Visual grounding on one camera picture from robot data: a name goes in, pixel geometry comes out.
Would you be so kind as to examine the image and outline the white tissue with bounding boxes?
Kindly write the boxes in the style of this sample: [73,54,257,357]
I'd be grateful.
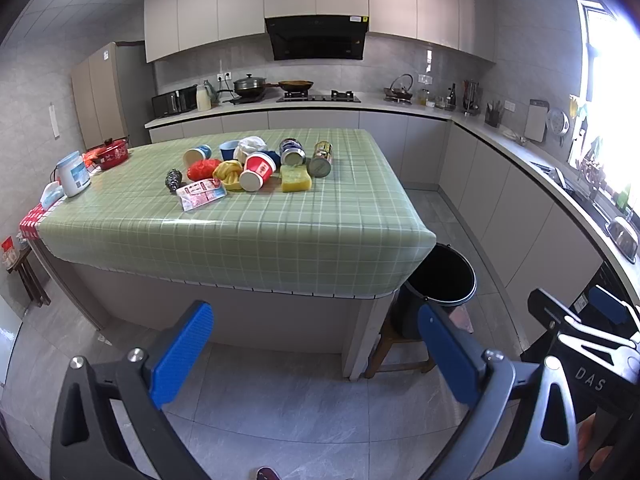
[233,136,267,165]

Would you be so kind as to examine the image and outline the wooden stool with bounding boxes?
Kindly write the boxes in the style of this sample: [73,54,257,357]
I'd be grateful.
[363,318,435,379]

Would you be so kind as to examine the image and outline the green checkered tablecloth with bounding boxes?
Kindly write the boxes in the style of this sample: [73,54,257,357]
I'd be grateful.
[37,128,436,298]

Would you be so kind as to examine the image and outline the steel sink bowl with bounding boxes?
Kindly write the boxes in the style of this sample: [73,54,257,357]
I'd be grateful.
[605,217,639,263]

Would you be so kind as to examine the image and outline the black pot with lid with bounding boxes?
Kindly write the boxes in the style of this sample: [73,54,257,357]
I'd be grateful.
[233,74,267,99]

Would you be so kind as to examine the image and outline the beige refrigerator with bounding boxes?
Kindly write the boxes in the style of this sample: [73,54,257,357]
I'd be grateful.
[72,41,156,150]

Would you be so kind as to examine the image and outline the white kettle jug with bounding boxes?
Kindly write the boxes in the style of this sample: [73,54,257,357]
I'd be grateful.
[196,84,212,112]

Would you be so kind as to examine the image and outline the blue patterned paper cup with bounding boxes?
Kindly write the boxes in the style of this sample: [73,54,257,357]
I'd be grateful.
[182,144,212,167]

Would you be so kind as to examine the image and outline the frying pan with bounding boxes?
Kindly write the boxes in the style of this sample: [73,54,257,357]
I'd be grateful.
[270,80,314,93]

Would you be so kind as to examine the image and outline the red pot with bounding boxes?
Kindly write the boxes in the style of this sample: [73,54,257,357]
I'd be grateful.
[82,139,129,171]

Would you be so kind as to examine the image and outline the blue Pepsi can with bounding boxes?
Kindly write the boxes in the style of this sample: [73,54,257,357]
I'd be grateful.
[279,138,306,167]

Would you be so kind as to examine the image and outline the person's right hand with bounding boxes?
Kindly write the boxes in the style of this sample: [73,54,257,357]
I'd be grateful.
[577,413,613,472]

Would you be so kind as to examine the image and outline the gas stove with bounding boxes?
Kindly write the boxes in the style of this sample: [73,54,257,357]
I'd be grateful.
[278,90,360,103]

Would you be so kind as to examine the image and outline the black utensil holder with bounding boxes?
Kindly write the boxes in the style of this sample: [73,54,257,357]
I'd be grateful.
[485,100,504,128]

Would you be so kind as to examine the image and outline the red checkered cloth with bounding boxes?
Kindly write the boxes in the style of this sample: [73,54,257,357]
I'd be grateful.
[18,204,48,240]

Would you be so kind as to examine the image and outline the black microwave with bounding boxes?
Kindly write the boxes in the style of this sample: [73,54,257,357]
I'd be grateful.
[151,84,198,118]

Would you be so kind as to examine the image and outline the red shoe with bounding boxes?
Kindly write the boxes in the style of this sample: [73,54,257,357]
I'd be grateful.
[255,466,281,480]

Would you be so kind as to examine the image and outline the black range hood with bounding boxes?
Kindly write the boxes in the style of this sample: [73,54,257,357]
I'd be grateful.
[265,14,369,61]

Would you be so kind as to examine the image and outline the green yellow drink can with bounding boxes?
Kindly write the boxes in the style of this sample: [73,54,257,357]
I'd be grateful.
[307,141,332,178]

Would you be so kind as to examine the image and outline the lower kitchen cabinets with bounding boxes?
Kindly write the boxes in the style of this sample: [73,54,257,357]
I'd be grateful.
[150,108,603,342]

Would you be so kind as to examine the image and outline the red mesh bag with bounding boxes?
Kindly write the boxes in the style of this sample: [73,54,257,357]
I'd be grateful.
[186,159,221,182]

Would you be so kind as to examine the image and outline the upper wall cabinets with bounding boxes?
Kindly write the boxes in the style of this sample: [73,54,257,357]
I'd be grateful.
[143,0,496,62]

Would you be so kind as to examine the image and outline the blue cloth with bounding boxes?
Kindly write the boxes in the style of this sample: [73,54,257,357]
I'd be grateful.
[264,151,281,169]

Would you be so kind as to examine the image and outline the black trash bucket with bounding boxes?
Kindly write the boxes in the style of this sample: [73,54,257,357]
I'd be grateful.
[390,243,477,339]

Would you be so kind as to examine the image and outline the yellow sponge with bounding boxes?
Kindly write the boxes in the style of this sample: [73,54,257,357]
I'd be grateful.
[280,165,312,193]

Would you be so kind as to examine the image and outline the white blue container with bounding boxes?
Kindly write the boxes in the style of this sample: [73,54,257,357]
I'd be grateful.
[54,151,91,197]

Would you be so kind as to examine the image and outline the white cutting board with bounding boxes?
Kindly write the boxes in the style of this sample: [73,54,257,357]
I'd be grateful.
[524,99,549,143]

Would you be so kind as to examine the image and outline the pink snack packet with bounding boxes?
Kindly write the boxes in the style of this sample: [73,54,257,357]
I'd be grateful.
[176,178,227,212]

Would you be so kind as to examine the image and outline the yellow cloth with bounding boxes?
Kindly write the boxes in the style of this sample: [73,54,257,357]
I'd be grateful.
[213,159,244,192]

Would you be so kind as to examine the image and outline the red white paper cup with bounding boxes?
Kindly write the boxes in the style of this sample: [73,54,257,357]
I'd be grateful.
[239,152,277,192]

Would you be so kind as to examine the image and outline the dark foil ball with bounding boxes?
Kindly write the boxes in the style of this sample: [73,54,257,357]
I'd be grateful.
[165,169,183,194]

